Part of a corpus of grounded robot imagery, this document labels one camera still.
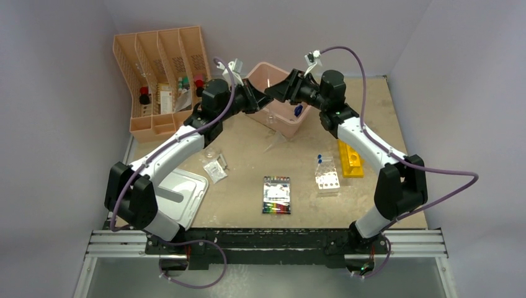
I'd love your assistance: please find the red black stamp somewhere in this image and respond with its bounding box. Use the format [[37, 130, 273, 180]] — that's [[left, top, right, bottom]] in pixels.
[[194, 74, 205, 97], [139, 86, 151, 105]]

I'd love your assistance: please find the red black stamp right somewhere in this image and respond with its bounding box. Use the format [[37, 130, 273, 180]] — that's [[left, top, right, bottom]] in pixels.
[[194, 74, 205, 97]]

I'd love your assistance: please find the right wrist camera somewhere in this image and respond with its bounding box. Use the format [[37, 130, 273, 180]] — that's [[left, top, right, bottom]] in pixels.
[[304, 50, 321, 75]]

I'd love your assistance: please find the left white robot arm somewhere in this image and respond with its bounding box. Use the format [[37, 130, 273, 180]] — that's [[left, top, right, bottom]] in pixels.
[[104, 79, 273, 254]]

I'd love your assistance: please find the clear plastic well tray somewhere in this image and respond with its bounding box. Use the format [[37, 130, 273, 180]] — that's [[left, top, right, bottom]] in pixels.
[[314, 158, 341, 194]]

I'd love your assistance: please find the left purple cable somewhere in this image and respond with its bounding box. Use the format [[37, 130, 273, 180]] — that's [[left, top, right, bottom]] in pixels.
[[109, 56, 236, 289]]

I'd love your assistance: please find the clear ruler set packet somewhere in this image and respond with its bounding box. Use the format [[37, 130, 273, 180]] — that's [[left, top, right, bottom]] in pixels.
[[174, 89, 192, 112]]

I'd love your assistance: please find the purple cable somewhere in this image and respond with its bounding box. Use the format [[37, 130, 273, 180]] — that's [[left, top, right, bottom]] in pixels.
[[320, 46, 480, 281], [109, 56, 236, 289]]

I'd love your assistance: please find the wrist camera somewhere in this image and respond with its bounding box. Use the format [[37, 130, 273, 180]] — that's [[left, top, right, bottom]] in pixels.
[[222, 58, 244, 86], [304, 50, 321, 75]]

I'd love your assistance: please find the yellow test tube rack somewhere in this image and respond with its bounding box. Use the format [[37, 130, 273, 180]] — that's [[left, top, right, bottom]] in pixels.
[[337, 140, 365, 178]]

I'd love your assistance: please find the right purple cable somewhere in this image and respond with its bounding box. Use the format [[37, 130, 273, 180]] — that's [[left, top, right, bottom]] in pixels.
[[320, 46, 480, 281]]

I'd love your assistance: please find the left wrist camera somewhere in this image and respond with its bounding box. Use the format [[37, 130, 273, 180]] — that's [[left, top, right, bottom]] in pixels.
[[222, 58, 244, 86]]

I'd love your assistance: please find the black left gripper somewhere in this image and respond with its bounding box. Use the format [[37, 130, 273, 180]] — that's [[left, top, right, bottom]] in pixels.
[[218, 78, 273, 122]]

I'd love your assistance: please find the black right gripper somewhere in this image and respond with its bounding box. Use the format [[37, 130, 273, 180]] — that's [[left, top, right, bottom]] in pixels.
[[265, 70, 328, 111]]

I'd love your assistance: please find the white card box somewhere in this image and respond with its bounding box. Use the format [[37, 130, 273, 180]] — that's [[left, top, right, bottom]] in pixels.
[[159, 91, 173, 114]]

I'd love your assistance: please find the red black stamp left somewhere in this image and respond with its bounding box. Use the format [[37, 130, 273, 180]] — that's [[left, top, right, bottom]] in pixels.
[[139, 86, 151, 105]]

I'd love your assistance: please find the coloured marker pen pack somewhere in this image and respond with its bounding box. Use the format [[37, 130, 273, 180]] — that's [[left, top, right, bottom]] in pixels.
[[262, 176, 292, 214]]

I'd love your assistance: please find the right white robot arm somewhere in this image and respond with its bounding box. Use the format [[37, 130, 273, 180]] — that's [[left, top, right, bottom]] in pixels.
[[264, 70, 428, 253]]

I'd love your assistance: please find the white plastic lid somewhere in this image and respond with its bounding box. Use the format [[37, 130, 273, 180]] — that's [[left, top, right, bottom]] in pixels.
[[115, 168, 209, 231]]

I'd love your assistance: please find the white sachet packet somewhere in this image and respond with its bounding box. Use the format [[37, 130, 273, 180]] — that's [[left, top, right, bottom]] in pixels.
[[203, 160, 228, 184]]

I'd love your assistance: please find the pink plastic bin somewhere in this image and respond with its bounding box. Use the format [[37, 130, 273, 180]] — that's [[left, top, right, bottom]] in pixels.
[[246, 62, 312, 138]]

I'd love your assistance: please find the peach plastic desk organizer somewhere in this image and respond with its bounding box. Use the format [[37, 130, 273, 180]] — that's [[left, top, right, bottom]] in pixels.
[[112, 26, 211, 143]]

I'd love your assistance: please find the black aluminium base frame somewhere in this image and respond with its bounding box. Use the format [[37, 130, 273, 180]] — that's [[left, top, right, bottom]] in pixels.
[[74, 207, 459, 298]]

